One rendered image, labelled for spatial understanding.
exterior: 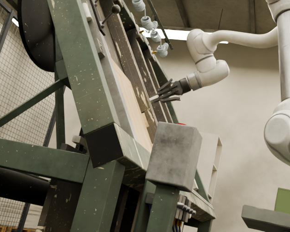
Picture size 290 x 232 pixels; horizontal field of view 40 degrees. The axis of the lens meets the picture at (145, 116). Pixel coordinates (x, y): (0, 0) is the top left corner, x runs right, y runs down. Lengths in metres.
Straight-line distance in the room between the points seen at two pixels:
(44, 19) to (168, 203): 1.86
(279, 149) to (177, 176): 0.34
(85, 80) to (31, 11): 1.37
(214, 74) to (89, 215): 1.07
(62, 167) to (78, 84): 0.28
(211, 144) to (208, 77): 3.73
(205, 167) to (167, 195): 4.47
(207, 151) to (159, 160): 4.52
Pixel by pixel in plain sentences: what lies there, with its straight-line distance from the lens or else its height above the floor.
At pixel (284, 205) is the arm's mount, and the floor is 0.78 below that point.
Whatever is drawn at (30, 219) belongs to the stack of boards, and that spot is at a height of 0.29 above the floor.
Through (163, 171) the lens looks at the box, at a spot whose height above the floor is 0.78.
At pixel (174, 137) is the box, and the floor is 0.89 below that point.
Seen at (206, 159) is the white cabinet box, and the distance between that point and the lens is 5.67.
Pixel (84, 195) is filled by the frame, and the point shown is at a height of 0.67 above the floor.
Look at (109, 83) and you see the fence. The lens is 1.61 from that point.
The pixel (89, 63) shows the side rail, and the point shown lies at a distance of 1.38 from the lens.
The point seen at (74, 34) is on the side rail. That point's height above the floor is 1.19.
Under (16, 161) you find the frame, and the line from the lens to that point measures 1.39.
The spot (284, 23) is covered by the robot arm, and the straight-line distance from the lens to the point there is 1.59.
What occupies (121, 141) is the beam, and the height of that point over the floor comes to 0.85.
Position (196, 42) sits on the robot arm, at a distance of 2.05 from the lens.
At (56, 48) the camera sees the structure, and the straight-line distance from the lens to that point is 2.74.
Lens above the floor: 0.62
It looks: 15 degrees up
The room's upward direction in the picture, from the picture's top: 14 degrees clockwise
